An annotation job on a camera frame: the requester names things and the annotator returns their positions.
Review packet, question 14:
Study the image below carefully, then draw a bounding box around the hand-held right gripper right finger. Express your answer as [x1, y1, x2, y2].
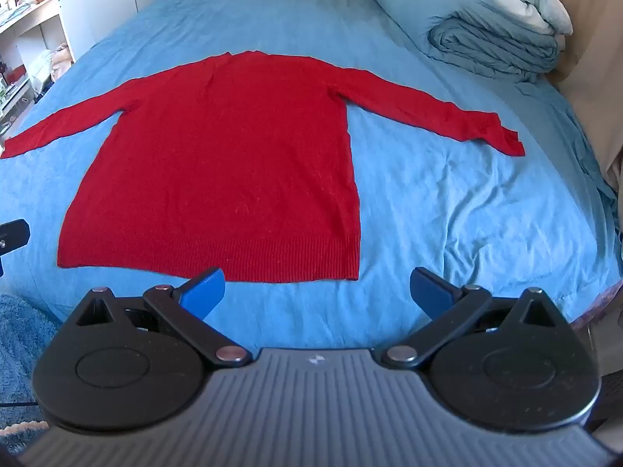
[381, 267, 569, 370]

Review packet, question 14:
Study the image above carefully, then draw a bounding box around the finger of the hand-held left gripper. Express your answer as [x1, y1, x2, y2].
[0, 219, 31, 276]

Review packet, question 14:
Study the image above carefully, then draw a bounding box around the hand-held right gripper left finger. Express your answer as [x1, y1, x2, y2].
[63, 267, 254, 368]

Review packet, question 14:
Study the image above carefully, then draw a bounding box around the blue fuzzy rug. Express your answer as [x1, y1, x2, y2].
[0, 292, 66, 455]

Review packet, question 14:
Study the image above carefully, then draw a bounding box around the white shelf unit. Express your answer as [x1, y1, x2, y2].
[0, 0, 83, 139]

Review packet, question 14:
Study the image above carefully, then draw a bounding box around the red sweater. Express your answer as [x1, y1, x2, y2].
[0, 49, 526, 284]

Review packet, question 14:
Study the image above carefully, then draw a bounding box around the pale cloth pile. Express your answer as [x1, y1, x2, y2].
[26, 43, 76, 94]

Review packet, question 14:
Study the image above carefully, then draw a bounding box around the blue folded duvet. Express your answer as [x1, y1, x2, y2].
[347, 0, 568, 83]

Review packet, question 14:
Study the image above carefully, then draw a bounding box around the blue bed blanket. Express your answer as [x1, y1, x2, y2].
[0, 0, 623, 351]

